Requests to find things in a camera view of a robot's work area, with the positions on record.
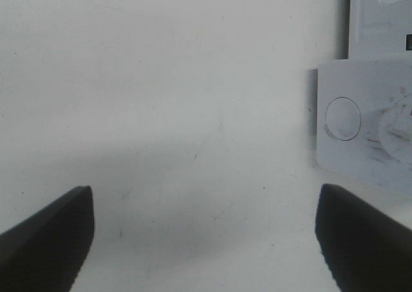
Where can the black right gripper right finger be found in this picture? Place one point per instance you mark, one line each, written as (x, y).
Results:
(364, 249)

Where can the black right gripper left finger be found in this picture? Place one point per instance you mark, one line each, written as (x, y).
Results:
(47, 250)

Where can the white microwave oven body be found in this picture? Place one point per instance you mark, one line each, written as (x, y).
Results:
(376, 75)

